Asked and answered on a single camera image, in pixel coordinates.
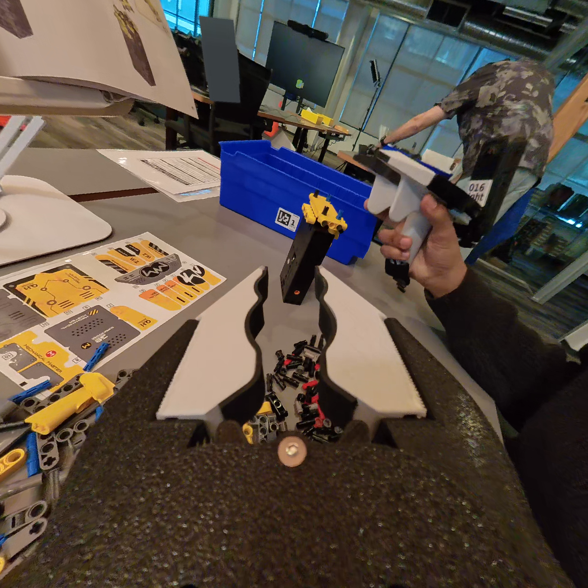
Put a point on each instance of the person's right hand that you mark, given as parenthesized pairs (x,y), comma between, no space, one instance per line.
(436,257)

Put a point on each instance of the white book stand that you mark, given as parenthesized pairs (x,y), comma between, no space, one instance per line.
(41,216)

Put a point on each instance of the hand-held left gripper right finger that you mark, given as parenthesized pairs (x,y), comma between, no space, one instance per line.
(372,367)

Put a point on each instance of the laminated paper sheet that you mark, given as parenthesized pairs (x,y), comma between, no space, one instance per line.
(174,172)

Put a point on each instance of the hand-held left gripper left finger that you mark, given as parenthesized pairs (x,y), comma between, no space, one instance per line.
(206,367)

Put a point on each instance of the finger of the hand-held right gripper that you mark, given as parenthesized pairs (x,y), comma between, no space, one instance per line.
(409,167)

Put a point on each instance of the blue storage bin white tag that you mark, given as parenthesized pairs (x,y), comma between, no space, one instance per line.
(262,183)

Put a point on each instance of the yellow and grey sticker sheet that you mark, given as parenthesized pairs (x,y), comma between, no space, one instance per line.
(92,294)

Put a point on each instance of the yellow box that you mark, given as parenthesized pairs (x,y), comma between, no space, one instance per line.
(317,117)

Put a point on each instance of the pile of brick parts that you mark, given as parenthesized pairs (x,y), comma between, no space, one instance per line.
(69,404)

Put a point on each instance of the black and yellow brick assembly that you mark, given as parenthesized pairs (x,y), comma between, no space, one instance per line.
(303,262)

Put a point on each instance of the black monitor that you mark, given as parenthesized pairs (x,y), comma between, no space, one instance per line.
(303,59)

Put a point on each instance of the open instruction booklet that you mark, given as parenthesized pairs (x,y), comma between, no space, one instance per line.
(92,46)

